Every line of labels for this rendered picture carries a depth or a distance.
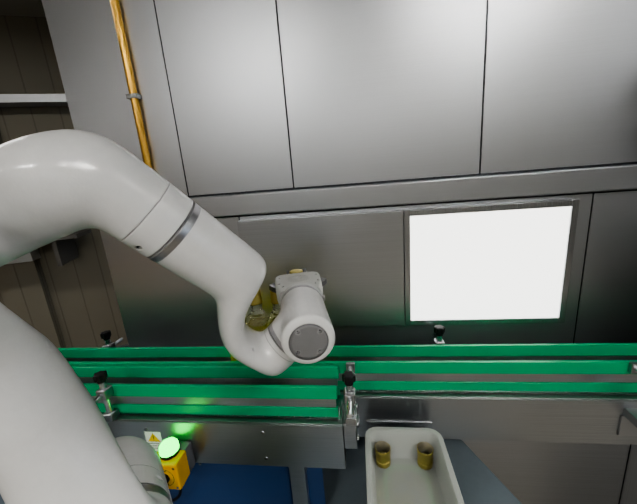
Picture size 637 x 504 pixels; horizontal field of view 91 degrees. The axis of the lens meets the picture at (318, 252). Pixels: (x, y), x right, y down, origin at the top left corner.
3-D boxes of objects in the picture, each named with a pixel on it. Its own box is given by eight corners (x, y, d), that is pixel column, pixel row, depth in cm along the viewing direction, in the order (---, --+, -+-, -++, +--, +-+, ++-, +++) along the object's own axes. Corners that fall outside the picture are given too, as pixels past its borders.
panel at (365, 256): (558, 318, 89) (572, 198, 81) (564, 323, 87) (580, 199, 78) (255, 323, 101) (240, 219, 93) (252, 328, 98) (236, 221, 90)
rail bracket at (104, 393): (123, 415, 80) (111, 369, 77) (101, 439, 73) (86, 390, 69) (109, 415, 80) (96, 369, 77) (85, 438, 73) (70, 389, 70)
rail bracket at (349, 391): (357, 389, 81) (355, 346, 78) (358, 444, 65) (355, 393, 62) (346, 389, 81) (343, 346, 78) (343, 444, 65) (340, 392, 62)
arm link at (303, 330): (299, 338, 61) (332, 305, 61) (304, 380, 49) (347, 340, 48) (267, 311, 59) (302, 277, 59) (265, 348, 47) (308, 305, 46)
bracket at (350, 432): (359, 418, 81) (358, 394, 79) (360, 449, 72) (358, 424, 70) (345, 417, 81) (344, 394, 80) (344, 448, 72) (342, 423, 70)
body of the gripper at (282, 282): (325, 281, 62) (318, 266, 72) (273, 287, 61) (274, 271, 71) (328, 316, 63) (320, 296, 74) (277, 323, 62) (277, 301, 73)
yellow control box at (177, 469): (196, 464, 79) (191, 440, 77) (180, 494, 71) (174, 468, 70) (170, 463, 80) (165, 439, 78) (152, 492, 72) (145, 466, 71)
